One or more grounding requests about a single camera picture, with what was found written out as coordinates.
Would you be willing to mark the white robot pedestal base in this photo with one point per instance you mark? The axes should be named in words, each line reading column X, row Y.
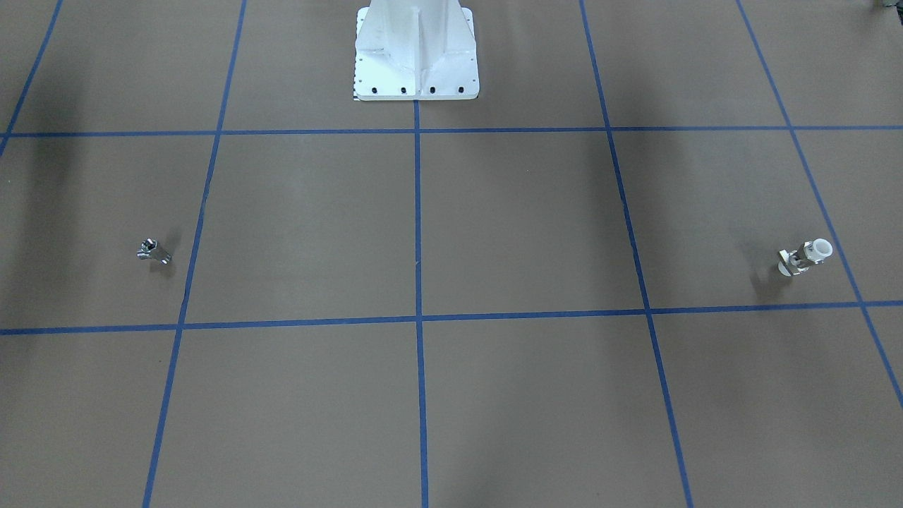
column 415, row 51

